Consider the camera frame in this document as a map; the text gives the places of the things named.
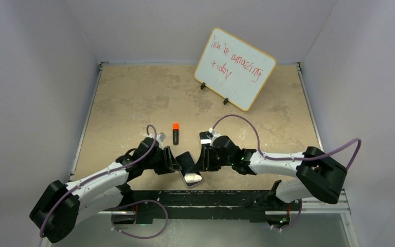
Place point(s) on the black phone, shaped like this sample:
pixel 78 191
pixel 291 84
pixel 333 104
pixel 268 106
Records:
pixel 186 162
pixel 204 138

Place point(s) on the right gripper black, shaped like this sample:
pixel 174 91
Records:
pixel 204 163

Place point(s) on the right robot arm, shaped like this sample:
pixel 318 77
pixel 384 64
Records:
pixel 313 174

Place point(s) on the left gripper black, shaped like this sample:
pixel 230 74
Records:
pixel 169 164

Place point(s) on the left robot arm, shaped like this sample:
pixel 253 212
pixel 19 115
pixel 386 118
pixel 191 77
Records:
pixel 62 206

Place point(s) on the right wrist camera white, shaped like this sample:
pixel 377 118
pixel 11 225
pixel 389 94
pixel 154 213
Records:
pixel 211 132

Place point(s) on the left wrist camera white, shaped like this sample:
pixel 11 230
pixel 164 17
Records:
pixel 161 137

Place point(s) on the black orange marker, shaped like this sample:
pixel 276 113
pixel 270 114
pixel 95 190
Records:
pixel 175 133

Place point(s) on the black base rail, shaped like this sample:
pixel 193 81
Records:
pixel 256 206

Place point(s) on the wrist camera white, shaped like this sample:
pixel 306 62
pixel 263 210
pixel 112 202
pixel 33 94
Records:
pixel 211 132
pixel 161 137

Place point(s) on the whiteboard with red writing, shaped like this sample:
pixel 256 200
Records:
pixel 234 69

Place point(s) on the purple phone case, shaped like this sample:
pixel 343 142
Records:
pixel 191 179

